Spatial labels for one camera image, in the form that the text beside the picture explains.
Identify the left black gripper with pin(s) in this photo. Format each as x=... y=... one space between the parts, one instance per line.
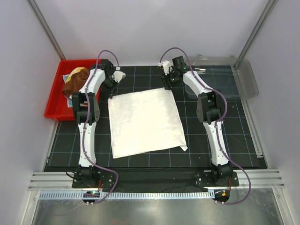
x=113 y=89

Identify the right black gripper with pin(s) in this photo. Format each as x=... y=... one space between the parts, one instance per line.
x=167 y=85

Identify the white towel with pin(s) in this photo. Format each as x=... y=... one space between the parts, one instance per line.
x=145 y=121

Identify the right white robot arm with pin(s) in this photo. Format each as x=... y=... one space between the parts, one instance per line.
x=210 y=110

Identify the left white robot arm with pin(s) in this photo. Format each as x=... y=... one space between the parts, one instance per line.
x=86 y=113

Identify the brown towel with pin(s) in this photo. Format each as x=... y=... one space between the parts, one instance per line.
x=75 y=84

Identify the colourful patterned towel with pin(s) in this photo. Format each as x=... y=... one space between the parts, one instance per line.
x=70 y=75

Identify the red plastic bin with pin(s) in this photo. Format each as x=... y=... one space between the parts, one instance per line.
x=57 y=108

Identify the clear plastic container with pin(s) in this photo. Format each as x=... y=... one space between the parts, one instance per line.
x=233 y=77

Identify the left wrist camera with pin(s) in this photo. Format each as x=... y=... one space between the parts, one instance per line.
x=118 y=75

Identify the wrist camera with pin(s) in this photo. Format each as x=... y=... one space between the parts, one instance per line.
x=166 y=66
x=118 y=75

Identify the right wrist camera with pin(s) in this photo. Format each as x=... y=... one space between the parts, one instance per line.
x=166 y=66

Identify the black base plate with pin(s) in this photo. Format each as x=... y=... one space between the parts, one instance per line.
x=151 y=180

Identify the aluminium rail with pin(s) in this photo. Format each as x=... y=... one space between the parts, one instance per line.
x=260 y=178

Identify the slotted cable duct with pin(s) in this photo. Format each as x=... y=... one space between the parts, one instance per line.
x=94 y=195

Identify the left aluminium frame post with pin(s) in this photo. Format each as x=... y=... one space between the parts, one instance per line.
x=46 y=28

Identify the aluminium frame post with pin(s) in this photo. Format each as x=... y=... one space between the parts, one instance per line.
x=46 y=28
x=256 y=30

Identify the right aluminium frame post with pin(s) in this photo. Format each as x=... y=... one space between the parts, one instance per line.
x=256 y=30

